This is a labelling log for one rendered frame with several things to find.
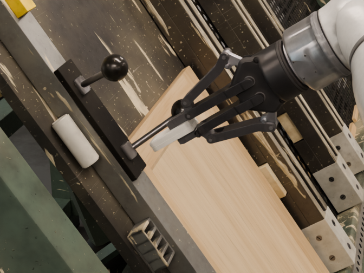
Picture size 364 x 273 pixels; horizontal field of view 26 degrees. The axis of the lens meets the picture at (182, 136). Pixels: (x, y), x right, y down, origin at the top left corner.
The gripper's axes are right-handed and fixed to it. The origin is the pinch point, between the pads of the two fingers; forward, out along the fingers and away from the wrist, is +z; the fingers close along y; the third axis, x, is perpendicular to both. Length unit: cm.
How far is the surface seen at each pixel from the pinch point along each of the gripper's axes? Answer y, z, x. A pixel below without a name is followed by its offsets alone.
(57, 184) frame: 35, 155, 188
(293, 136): 33, 14, 81
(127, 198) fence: 5.7, 13.7, 2.0
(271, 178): 30, 13, 51
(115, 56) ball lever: -13.5, 0.1, -1.2
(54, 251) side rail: 0.5, 10.8, -23.0
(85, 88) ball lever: -11.5, 9.5, 3.8
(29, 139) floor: 21, 217, 278
